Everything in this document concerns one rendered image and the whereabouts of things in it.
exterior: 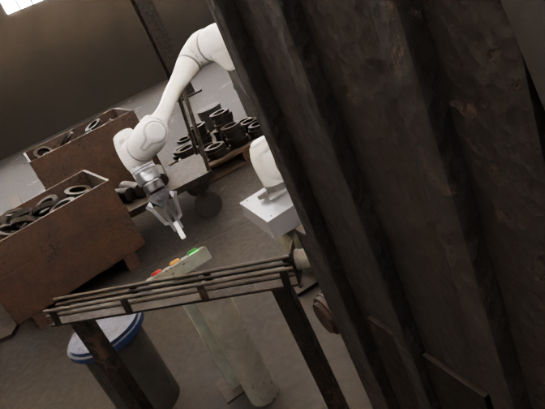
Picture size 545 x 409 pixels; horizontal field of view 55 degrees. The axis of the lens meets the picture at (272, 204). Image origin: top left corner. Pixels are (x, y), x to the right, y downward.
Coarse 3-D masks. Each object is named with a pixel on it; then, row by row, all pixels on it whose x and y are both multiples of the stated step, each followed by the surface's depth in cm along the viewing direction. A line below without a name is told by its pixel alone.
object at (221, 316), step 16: (208, 304) 180; (224, 304) 182; (208, 320) 183; (224, 320) 183; (240, 320) 188; (224, 336) 185; (240, 336) 187; (224, 352) 191; (240, 352) 189; (256, 352) 194; (240, 368) 192; (256, 368) 193; (256, 384) 195; (272, 384) 199; (256, 400) 198; (272, 400) 199
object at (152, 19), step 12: (132, 0) 872; (144, 0) 852; (144, 12) 856; (156, 12) 863; (144, 24) 888; (156, 24) 867; (156, 36) 871; (168, 36) 879; (156, 48) 904; (168, 48) 883; (168, 60) 888; (168, 72) 921
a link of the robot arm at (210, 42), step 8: (216, 24) 203; (200, 32) 209; (208, 32) 204; (216, 32) 202; (200, 40) 208; (208, 40) 204; (216, 40) 202; (200, 48) 209; (208, 48) 206; (216, 48) 204; (224, 48) 203; (208, 56) 210; (216, 56) 207; (224, 56) 206; (224, 64) 209; (232, 64) 208; (232, 72) 213
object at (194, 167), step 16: (192, 112) 361; (192, 144) 424; (192, 160) 417; (176, 176) 395; (192, 176) 379; (208, 176) 373; (128, 192) 380; (144, 192) 383; (192, 192) 434; (208, 192) 380; (128, 208) 372; (144, 208) 367; (208, 208) 382
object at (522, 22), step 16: (512, 0) 40; (528, 0) 38; (544, 0) 37; (512, 16) 41; (528, 16) 39; (544, 16) 37; (528, 32) 40; (544, 32) 38; (528, 48) 41; (544, 48) 39; (528, 64) 42; (544, 64) 40; (544, 80) 41; (544, 96) 42
